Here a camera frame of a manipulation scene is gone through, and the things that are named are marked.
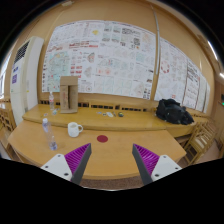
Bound far clear plastic bottle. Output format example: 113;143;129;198
49;92;54;110

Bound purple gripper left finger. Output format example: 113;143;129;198
42;143;92;185

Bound small white item on table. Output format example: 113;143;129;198
106;112;114;117

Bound brown cardboard box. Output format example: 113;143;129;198
60;76;78;113

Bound white ceramic mug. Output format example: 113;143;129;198
68;122;83;137

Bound red round coaster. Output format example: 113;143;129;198
97;135;108;143

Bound right wall poster sheets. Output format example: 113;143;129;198
154;38;210;113

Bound wooden chair right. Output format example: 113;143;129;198
184;122;217;165

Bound clear plastic water bottle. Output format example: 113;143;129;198
42;118;57;150

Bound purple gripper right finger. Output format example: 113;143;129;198
132;144;181;185

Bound wooden chair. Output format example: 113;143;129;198
0;108;16;132
184;122;217;165

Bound black backpack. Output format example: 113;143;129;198
156;99;194;125

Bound large left wall poster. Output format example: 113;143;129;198
42;20;156;99

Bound wooden chair left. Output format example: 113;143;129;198
0;108;16;132

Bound white standing air conditioner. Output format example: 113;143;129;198
10;36;44;125

